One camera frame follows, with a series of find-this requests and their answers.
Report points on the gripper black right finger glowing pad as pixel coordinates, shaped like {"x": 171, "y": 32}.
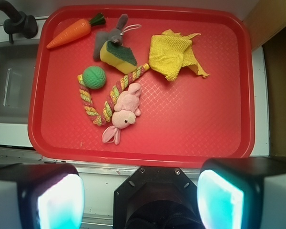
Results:
{"x": 244, "y": 193}

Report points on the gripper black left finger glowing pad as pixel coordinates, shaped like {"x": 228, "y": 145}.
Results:
{"x": 40, "y": 196}

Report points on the yellow cloth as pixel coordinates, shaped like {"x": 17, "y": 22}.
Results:
{"x": 171, "y": 51}

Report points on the grey sink basin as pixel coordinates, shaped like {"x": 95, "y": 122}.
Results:
{"x": 17, "y": 67}

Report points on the pink plush bunny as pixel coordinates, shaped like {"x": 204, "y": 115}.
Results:
{"x": 125, "y": 113}

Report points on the red plastic tray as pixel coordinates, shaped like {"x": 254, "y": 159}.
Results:
{"x": 182, "y": 122}

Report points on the green rubber ball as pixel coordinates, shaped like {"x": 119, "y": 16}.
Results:
{"x": 94, "y": 77}

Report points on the yellow green sponge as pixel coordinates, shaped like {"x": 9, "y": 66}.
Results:
{"x": 119, "y": 57}

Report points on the orange toy carrot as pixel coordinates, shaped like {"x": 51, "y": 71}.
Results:
{"x": 75, "y": 31}

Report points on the grey plush bunny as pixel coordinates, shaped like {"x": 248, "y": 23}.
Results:
{"x": 115, "y": 35}

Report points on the black faucet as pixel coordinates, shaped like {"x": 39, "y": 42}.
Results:
{"x": 18, "y": 22}

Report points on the multicolour rope toy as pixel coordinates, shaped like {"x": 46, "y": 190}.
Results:
{"x": 104, "y": 117}

